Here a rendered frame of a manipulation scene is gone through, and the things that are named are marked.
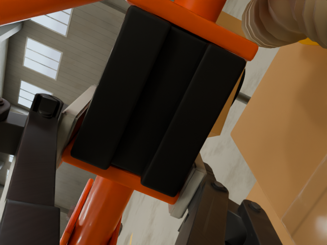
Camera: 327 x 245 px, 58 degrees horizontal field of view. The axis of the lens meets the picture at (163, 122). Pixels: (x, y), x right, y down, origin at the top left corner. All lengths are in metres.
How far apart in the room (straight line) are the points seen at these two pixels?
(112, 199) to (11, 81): 11.42
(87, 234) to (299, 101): 0.21
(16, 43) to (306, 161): 10.59
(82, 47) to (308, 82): 9.50
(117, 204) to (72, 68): 10.03
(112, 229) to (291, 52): 0.27
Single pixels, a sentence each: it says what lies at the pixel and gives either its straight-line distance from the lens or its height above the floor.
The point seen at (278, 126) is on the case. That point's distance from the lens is 0.30.
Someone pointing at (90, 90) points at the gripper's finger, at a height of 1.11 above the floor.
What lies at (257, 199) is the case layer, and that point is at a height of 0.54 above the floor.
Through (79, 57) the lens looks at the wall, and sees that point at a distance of 9.90.
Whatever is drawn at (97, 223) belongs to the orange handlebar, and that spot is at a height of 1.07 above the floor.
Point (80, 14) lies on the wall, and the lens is 9.38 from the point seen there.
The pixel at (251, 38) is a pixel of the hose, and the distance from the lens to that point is 0.23.
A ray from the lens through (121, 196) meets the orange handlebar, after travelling 0.16.
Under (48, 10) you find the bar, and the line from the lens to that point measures 0.17.
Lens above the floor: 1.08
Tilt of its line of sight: 8 degrees down
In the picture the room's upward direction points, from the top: 66 degrees counter-clockwise
